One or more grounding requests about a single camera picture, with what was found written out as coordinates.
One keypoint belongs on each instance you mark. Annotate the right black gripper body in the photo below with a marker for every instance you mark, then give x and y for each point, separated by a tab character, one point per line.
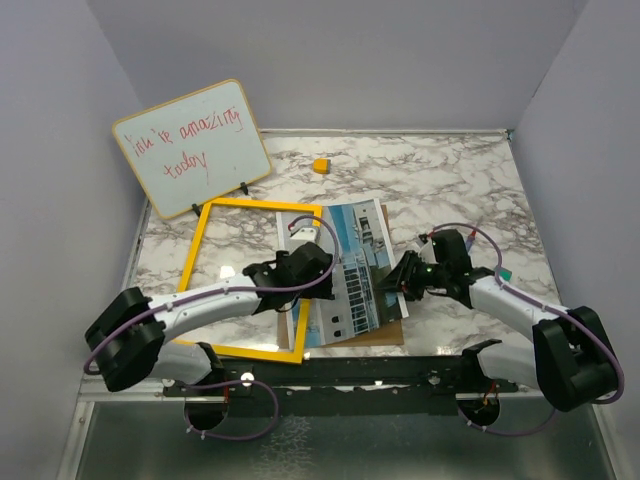
420	275

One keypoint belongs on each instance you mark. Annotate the photo of white building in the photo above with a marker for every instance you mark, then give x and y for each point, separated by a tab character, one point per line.
360	300

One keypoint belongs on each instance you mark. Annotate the yellow picture frame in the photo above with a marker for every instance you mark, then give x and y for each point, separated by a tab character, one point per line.
296	356

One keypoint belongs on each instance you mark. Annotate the small whiteboard yellow rim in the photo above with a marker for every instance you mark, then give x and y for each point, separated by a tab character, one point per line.
194	148

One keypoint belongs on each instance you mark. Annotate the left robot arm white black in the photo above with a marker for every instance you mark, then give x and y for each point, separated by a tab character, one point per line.
126	340

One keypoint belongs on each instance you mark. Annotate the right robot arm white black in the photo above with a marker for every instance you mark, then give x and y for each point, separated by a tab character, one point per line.
568	358

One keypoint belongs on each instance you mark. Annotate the teal green cube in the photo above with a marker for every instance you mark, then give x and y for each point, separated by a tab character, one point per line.
505	274

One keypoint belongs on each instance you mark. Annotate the yellow grey eraser block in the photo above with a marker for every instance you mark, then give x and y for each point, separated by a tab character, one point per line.
321	166

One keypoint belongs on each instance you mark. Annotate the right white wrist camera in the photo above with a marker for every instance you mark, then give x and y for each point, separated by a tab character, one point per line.
426	251

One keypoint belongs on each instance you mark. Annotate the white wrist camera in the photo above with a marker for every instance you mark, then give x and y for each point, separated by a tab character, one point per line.
426	251
304	234

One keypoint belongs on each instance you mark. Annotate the brown frame backing board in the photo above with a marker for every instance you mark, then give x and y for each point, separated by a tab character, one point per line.
380	335

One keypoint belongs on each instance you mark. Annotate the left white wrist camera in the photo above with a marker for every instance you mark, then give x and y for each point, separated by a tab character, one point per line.
304	234

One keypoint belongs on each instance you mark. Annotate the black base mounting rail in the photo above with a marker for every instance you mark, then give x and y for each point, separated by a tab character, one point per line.
344	386

